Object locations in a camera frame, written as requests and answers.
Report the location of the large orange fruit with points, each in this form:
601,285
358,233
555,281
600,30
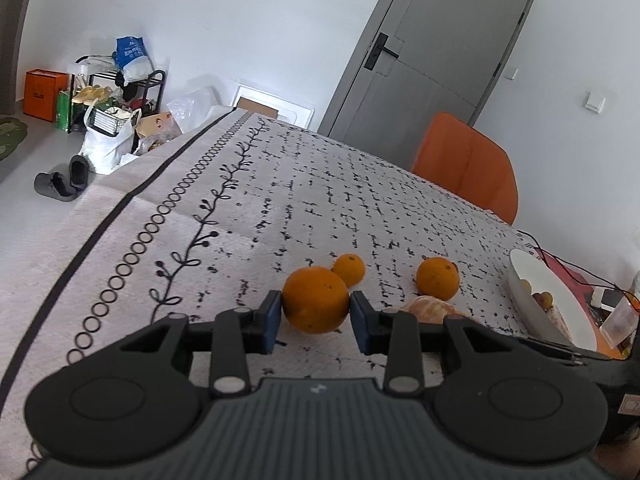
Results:
315,300

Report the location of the orange chair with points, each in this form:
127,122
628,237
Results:
468,164

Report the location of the white framed board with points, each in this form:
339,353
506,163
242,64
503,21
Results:
266,103

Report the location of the blue white plastic bag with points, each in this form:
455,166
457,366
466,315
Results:
132,59

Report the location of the brown paper bag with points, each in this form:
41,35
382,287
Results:
154,131

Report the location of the round orange right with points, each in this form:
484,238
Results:
438,277

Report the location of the black metal shelf rack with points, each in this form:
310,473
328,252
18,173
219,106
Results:
97,79

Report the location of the grey door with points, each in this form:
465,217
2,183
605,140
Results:
451,53

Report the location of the patterned white tablecloth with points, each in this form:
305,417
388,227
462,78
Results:
214,220

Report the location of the orange paper bag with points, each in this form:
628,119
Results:
41,93

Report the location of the white ceramic bowl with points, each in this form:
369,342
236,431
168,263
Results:
547,307

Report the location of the black door handle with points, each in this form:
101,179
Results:
378,48

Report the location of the dark grey slipper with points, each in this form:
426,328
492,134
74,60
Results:
55,186
78,172

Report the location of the white shopping bag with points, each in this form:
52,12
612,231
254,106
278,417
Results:
109,139

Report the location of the clear plastic cup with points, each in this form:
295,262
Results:
621,322

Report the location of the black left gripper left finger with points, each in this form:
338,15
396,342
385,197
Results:
143,394

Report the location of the small wall switch near door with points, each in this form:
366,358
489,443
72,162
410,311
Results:
511,72

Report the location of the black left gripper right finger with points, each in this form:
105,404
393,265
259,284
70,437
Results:
505,398

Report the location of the white wall switch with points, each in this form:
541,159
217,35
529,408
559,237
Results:
595,102

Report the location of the small orange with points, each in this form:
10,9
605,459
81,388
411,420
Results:
350,268

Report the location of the green box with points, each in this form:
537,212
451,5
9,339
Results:
64,111

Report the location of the green floor mat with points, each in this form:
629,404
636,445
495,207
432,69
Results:
12,133

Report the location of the peeled pomelo flesh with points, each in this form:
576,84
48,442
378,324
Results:
430,310

